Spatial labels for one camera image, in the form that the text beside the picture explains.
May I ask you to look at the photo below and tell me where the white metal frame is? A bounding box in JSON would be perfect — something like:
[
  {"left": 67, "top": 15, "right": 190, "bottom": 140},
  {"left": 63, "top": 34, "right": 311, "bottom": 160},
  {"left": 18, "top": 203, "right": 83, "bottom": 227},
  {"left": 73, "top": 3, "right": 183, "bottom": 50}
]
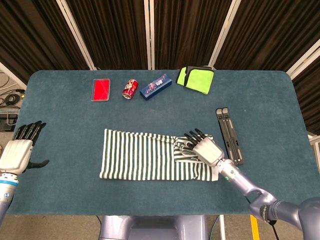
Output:
[{"left": 307, "top": 134, "right": 320, "bottom": 161}]

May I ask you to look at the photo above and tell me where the blue rectangular box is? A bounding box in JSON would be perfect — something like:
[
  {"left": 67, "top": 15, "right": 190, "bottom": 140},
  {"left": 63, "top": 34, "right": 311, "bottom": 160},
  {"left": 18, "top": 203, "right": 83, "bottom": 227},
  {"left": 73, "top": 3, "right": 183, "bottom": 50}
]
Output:
[{"left": 139, "top": 73, "right": 174, "bottom": 101}]

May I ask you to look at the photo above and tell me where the green white striped shirt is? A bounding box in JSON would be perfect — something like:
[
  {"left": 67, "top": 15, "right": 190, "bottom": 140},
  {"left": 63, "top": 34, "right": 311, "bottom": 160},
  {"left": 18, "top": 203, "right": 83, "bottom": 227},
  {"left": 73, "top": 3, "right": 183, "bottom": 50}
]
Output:
[{"left": 98, "top": 128, "right": 220, "bottom": 182}]

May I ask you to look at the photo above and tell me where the white partition post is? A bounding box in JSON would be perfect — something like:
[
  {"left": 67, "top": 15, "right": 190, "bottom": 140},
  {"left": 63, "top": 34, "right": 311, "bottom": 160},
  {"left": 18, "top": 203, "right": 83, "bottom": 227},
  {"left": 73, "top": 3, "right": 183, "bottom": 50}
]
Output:
[
  {"left": 0, "top": 61, "right": 28, "bottom": 91},
  {"left": 143, "top": 0, "right": 155, "bottom": 70},
  {"left": 56, "top": 0, "right": 97, "bottom": 71},
  {"left": 286, "top": 46, "right": 320, "bottom": 81},
  {"left": 207, "top": 0, "right": 242, "bottom": 70}
]

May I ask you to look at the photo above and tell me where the white table leg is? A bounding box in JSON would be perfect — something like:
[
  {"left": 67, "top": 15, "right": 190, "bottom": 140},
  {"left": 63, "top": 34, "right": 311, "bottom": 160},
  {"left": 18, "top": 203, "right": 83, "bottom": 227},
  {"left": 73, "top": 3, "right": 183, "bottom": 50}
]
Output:
[{"left": 218, "top": 214, "right": 226, "bottom": 240}]

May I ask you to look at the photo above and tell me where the grey robot torso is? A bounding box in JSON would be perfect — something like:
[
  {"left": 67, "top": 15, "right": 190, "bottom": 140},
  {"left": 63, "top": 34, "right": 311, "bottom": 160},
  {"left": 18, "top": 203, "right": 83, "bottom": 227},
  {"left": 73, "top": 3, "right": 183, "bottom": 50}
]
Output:
[{"left": 98, "top": 214, "right": 210, "bottom": 240}]

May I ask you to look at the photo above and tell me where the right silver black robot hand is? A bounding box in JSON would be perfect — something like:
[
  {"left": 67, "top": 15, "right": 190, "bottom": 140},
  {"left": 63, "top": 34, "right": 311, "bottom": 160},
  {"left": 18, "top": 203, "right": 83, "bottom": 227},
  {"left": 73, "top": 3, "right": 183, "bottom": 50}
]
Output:
[{"left": 184, "top": 128, "right": 226, "bottom": 167}]

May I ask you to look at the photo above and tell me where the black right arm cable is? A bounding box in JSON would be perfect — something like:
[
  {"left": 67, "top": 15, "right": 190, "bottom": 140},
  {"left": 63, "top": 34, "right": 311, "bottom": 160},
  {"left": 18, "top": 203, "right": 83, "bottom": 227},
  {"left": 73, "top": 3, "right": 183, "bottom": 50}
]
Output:
[{"left": 268, "top": 218, "right": 280, "bottom": 240}]

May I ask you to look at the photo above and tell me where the green folded cloth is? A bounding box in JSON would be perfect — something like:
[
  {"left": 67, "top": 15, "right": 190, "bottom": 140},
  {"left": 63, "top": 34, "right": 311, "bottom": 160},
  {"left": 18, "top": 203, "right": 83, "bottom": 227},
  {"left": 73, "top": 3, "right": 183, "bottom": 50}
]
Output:
[{"left": 176, "top": 65, "right": 215, "bottom": 96}]

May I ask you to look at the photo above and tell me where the black coiled floor cable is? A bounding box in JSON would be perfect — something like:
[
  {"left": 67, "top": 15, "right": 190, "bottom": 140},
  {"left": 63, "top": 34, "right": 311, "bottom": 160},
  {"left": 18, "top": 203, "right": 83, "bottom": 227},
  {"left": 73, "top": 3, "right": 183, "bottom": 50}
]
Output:
[{"left": 0, "top": 91, "right": 26, "bottom": 107}]

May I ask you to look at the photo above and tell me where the red flat card case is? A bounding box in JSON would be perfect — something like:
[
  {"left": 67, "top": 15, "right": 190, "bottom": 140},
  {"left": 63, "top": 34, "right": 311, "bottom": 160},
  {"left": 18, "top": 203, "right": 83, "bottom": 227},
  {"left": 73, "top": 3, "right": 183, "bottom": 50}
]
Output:
[{"left": 90, "top": 78, "right": 111, "bottom": 103}]

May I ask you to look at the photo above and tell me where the black folding laptop stand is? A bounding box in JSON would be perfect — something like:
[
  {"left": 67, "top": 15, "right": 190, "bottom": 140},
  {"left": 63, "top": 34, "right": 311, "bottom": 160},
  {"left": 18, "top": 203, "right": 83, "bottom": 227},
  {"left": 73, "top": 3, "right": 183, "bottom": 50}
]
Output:
[{"left": 215, "top": 106, "right": 246, "bottom": 166}]

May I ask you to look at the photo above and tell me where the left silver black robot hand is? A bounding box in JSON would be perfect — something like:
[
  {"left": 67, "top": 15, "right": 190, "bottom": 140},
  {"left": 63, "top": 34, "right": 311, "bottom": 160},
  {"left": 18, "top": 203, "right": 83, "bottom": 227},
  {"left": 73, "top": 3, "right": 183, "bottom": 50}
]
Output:
[{"left": 0, "top": 120, "right": 50, "bottom": 176}]

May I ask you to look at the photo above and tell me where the red soda can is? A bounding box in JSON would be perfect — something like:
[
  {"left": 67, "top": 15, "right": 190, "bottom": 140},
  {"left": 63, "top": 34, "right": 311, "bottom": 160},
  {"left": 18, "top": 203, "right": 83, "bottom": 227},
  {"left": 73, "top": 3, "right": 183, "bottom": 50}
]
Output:
[{"left": 121, "top": 78, "right": 140, "bottom": 100}]

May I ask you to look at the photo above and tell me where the dark brown curtain panel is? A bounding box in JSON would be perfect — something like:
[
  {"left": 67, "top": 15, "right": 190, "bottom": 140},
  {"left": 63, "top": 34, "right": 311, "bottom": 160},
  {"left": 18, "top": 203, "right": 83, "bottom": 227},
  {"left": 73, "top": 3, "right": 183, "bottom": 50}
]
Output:
[
  {"left": 214, "top": 0, "right": 320, "bottom": 73},
  {"left": 66, "top": 0, "right": 151, "bottom": 71},
  {"left": 0, "top": 0, "right": 88, "bottom": 83},
  {"left": 292, "top": 62, "right": 320, "bottom": 136},
  {"left": 153, "top": 0, "right": 235, "bottom": 71}
]

